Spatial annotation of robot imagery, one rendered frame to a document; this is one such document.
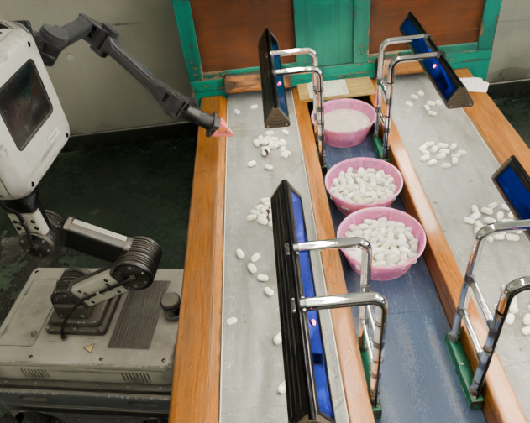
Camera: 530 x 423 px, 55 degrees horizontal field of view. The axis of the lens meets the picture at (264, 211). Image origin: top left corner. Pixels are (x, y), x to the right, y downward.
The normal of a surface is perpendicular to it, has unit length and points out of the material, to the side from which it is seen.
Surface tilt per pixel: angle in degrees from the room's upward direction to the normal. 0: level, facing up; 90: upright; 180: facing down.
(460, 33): 90
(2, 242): 0
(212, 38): 90
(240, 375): 0
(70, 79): 90
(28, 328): 0
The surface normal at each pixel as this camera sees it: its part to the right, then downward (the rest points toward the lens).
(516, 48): 0.10, 0.65
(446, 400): -0.10, -0.75
